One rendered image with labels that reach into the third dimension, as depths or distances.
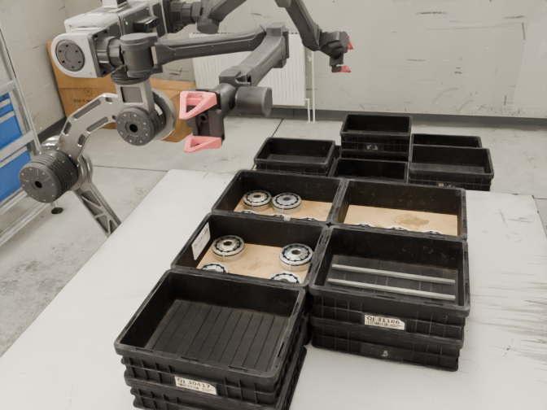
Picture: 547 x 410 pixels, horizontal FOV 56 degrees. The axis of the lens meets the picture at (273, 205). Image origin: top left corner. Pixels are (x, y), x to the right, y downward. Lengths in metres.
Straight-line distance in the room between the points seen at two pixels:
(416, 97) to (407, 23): 0.61
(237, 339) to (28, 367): 0.62
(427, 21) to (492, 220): 2.59
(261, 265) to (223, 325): 0.27
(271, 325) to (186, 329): 0.23
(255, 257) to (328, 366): 0.41
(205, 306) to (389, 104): 3.43
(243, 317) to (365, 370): 0.35
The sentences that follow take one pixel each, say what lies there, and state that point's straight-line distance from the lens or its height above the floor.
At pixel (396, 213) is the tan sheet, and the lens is 1.84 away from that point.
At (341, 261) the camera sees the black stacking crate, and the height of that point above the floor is 0.83.
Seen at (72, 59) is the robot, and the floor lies 1.44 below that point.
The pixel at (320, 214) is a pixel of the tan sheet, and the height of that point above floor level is 0.83.
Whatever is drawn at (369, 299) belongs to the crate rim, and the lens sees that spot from 1.34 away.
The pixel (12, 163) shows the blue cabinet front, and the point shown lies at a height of 0.49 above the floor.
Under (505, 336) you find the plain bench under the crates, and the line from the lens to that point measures 1.64.
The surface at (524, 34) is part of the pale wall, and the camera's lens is 4.53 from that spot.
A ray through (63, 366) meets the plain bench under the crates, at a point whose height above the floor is 0.70.
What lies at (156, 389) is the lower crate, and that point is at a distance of 1.34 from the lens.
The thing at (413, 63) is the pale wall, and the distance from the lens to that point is 4.52.
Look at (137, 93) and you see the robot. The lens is 1.87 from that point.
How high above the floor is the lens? 1.82
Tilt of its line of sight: 32 degrees down
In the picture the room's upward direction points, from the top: 4 degrees counter-clockwise
